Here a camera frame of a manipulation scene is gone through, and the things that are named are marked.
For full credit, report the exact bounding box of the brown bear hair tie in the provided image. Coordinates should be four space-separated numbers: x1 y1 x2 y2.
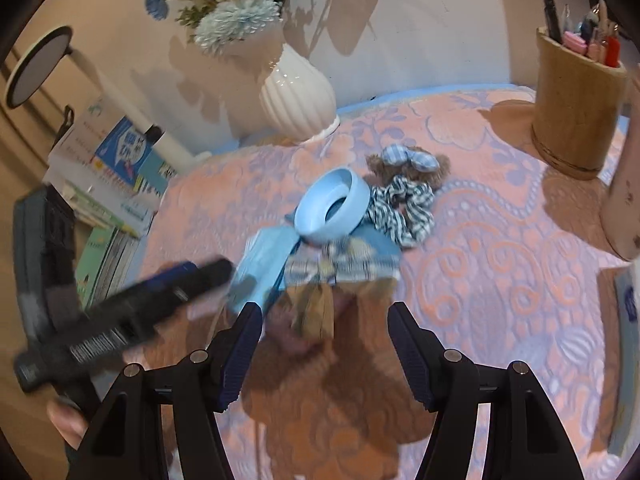
365 144 450 191

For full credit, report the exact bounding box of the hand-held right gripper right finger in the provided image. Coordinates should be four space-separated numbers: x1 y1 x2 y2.
387 301 586 480

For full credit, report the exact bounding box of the blue cloth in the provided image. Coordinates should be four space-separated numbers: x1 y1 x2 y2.
287 215 402 281

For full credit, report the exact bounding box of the gingham scrunchie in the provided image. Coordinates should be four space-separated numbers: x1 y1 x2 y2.
365 176 435 250

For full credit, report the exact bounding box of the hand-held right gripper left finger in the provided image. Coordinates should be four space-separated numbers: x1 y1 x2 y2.
67 302 264 480

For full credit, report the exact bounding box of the white desk lamp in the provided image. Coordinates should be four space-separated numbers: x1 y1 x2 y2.
5 27 211 166

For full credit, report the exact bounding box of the white ribbed vase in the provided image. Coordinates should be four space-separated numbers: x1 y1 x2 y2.
258 42 341 143

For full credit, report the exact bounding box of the pink lidded cup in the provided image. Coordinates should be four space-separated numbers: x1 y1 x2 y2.
599 125 640 262

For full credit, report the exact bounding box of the light blue plastic ring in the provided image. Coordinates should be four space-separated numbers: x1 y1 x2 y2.
294 167 372 246

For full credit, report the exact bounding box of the wooden pen holder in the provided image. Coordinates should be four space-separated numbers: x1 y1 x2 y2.
531 27 628 181

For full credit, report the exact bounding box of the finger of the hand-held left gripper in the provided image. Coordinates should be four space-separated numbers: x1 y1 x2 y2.
149 258 234 319

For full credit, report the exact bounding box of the artificial flower bouquet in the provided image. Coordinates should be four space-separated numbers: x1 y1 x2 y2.
145 0 381 58

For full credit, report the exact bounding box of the pink patterned tablecloth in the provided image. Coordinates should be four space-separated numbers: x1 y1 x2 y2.
137 87 640 480

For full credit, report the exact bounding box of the brown patterned cloth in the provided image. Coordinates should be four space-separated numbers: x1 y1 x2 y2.
277 280 351 351

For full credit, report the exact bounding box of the person's left hand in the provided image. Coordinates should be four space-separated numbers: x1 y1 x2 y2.
46 396 92 452

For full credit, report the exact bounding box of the blue printed packet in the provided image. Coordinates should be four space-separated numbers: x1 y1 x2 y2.
227 226 301 318

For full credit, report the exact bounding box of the stack of books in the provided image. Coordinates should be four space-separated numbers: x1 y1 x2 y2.
47 95 171 311

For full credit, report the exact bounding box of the light plaid fabric bow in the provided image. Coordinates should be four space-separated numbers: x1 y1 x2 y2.
284 237 401 291

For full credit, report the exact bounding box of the bunch of coloured pens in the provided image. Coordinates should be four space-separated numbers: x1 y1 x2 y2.
541 0 623 68

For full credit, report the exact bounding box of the blue cover book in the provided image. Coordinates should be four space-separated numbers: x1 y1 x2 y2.
92 117 178 201

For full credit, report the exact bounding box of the blue tissue pack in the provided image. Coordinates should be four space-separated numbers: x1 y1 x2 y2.
607 260 640 456

